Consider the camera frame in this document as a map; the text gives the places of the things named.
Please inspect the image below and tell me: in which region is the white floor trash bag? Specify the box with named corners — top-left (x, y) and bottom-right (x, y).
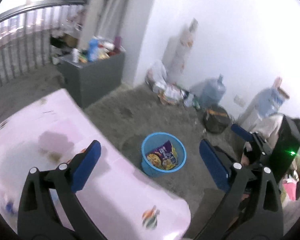
top-left (145, 60), bottom-right (167, 94)

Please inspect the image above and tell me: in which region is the blue detergent bottle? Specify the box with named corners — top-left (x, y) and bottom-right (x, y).
top-left (88, 36), bottom-right (98, 62)

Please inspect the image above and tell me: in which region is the metal balcony railing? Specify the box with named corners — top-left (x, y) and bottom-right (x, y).
top-left (0, 0), bottom-right (86, 87)

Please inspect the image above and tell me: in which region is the dark grey cabinet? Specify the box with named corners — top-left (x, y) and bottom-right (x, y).
top-left (57, 52), bottom-right (125, 108)

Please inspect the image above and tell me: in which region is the grey curtain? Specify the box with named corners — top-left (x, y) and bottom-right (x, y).
top-left (77, 0), bottom-right (129, 50)

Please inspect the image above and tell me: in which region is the blue plastic waste basket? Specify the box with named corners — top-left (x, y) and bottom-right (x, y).
top-left (141, 132), bottom-right (187, 177)

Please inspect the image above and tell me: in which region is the rolled printed wallpaper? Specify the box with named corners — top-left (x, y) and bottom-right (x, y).
top-left (166, 18), bottom-right (198, 84)

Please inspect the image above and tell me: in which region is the purple snack bag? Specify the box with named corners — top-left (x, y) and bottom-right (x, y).
top-left (146, 140), bottom-right (178, 171)

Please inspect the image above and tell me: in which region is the person's right hand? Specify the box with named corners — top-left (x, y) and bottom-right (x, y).
top-left (241, 152), bottom-right (251, 166)

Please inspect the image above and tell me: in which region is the wall power socket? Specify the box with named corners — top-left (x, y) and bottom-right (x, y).
top-left (234, 95), bottom-right (246, 108)

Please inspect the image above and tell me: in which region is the purple cup on cabinet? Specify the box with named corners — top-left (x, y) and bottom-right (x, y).
top-left (114, 36), bottom-right (122, 53)

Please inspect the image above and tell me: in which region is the small white bottle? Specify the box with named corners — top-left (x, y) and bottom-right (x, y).
top-left (71, 48), bottom-right (80, 63)

